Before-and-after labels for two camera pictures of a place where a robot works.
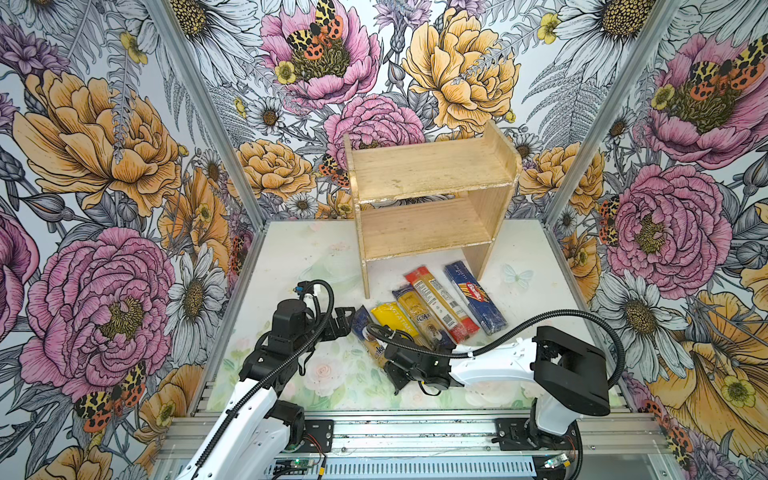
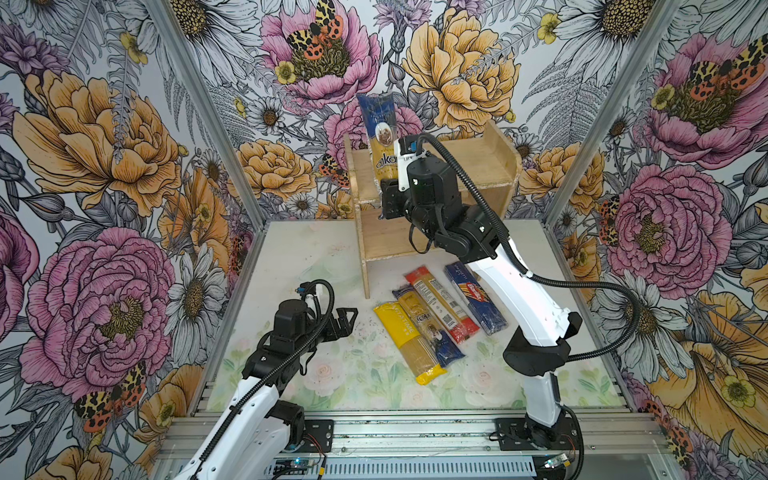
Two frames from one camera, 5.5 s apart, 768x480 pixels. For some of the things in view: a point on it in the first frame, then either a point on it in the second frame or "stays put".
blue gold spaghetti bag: x=433 y=334 stays put
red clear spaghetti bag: x=459 y=325 stays put
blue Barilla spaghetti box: x=482 y=309 stays put
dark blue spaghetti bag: x=360 y=319 to x=379 y=111
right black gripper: x=391 y=370 to x=392 y=195
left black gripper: x=344 y=326 stays put
